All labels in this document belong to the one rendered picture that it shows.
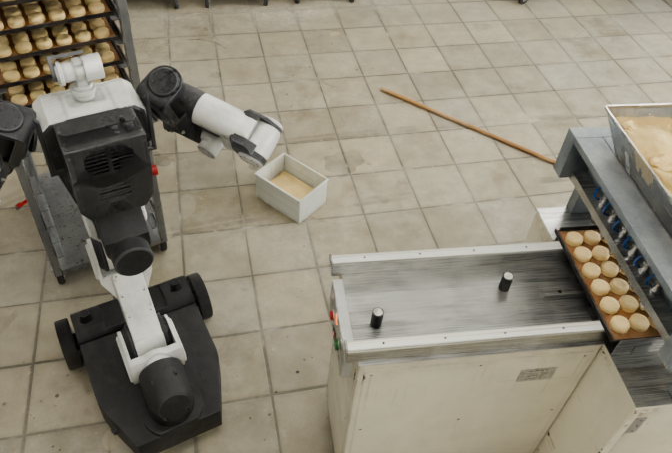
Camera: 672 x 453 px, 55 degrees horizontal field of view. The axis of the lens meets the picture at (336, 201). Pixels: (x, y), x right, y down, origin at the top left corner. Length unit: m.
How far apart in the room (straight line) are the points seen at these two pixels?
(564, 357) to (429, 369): 0.39
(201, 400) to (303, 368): 0.48
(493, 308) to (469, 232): 1.40
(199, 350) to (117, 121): 1.13
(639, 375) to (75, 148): 1.55
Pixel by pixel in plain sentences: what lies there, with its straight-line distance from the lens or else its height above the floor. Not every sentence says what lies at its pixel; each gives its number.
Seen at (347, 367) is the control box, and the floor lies 0.75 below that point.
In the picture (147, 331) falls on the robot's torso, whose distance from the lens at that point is 2.42.
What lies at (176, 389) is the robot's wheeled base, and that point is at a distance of 2.27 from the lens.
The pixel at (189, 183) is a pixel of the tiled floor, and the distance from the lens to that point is 3.41.
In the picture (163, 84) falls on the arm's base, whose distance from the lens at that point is 1.78.
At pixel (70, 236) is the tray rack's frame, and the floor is 0.15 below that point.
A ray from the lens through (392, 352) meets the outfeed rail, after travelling 1.73.
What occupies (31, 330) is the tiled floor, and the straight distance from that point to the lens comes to 2.98.
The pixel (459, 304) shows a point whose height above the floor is 0.84.
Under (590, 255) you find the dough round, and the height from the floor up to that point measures 0.92.
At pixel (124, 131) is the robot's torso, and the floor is 1.29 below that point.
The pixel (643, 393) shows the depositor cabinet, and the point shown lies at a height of 0.84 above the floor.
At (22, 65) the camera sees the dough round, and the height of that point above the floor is 1.06.
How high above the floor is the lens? 2.32
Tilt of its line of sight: 44 degrees down
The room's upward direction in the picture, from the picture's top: 5 degrees clockwise
